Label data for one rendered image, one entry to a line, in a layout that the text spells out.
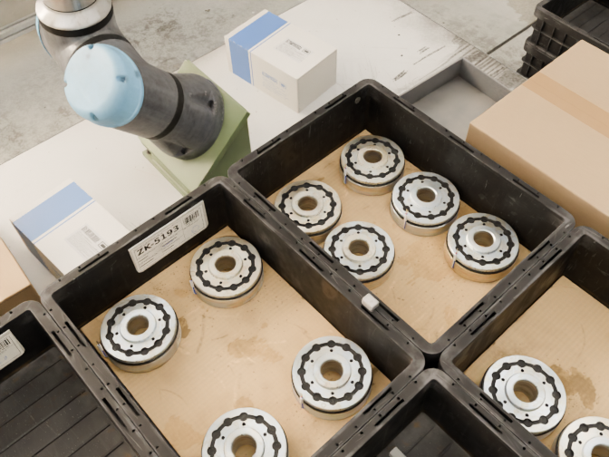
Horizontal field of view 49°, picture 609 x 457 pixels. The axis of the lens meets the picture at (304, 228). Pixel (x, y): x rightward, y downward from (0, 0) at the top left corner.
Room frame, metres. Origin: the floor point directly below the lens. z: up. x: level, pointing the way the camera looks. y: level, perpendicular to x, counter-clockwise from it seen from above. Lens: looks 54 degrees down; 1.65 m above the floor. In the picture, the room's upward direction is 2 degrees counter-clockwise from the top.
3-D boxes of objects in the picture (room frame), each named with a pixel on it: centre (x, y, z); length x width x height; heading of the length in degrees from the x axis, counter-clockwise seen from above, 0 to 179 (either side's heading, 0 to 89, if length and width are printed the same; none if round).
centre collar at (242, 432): (0.26, 0.08, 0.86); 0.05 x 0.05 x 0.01
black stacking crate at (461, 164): (0.58, -0.13, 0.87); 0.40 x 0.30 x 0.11; 41
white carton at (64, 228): (0.64, 0.37, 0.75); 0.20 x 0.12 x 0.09; 45
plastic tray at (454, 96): (0.92, -0.29, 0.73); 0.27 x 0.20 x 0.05; 127
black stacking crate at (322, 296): (0.38, 0.10, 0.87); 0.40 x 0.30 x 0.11; 41
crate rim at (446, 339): (0.58, -0.13, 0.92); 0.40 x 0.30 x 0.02; 41
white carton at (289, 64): (1.09, 0.04, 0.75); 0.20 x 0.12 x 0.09; 47
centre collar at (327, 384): (0.35, -0.03, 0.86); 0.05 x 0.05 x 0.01
